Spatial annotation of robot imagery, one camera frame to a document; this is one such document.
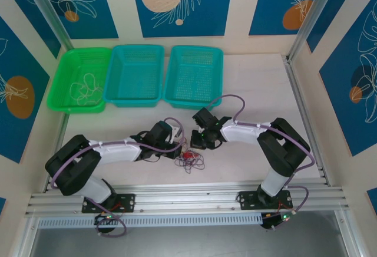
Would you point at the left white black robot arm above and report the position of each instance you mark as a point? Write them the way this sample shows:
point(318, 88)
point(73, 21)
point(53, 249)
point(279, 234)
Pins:
point(117, 152)

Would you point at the teal plastic basket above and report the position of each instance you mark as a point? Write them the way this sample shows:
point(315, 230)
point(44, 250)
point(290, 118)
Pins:
point(134, 74)
point(193, 77)

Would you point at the green plastic basket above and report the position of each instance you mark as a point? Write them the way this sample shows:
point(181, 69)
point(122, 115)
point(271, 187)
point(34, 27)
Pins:
point(78, 62)

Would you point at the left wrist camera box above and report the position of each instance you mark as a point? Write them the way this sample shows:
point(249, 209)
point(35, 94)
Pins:
point(176, 133)

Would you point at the aluminium rail frame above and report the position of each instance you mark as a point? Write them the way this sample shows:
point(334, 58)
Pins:
point(182, 195)

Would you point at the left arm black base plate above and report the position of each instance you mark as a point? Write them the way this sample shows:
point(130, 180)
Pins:
point(126, 202)

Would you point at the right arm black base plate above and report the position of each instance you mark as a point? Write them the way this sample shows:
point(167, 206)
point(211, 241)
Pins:
point(247, 199)

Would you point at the aluminium corner post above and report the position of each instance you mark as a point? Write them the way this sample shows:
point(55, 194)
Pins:
point(47, 12)
point(312, 15)

